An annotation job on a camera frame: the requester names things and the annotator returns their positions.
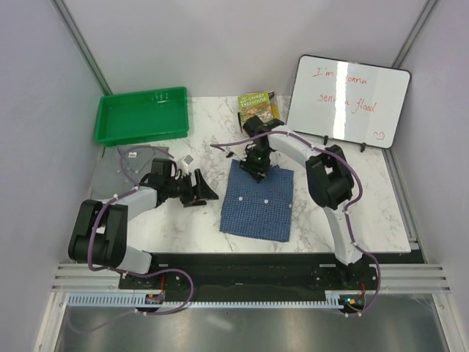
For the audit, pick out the folded grey shirt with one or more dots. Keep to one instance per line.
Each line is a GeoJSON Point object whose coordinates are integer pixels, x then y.
{"type": "Point", "coordinates": [109, 179]}

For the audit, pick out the aluminium frame rail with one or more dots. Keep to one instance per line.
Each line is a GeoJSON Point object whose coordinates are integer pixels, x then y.
{"type": "Point", "coordinates": [395, 278]}

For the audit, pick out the green treehouse book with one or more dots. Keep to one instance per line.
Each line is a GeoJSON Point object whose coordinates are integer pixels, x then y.
{"type": "Point", "coordinates": [261, 104]}

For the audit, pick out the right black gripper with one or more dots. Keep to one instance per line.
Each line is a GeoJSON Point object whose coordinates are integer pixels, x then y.
{"type": "Point", "coordinates": [258, 172]}

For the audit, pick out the green plastic tray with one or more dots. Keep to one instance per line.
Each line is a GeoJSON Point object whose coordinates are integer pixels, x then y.
{"type": "Point", "coordinates": [139, 117]}

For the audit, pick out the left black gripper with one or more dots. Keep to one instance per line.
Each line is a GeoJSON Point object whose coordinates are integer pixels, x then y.
{"type": "Point", "coordinates": [199, 193]}

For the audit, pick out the blue plaid long sleeve shirt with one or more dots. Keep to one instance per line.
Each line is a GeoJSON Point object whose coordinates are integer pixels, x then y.
{"type": "Point", "coordinates": [259, 210]}

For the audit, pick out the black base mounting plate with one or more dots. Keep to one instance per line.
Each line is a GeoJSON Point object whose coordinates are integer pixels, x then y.
{"type": "Point", "coordinates": [253, 277]}

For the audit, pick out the white whiteboard with red writing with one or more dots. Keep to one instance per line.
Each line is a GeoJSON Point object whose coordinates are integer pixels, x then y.
{"type": "Point", "coordinates": [347, 101]}

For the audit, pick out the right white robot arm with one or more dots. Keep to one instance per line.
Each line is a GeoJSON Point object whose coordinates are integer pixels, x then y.
{"type": "Point", "coordinates": [329, 181]}

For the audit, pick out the left light blue cable duct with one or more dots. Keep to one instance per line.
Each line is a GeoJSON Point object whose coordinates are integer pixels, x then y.
{"type": "Point", "coordinates": [114, 300]}

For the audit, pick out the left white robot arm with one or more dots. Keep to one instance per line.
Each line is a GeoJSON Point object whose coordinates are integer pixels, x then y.
{"type": "Point", "coordinates": [100, 234]}

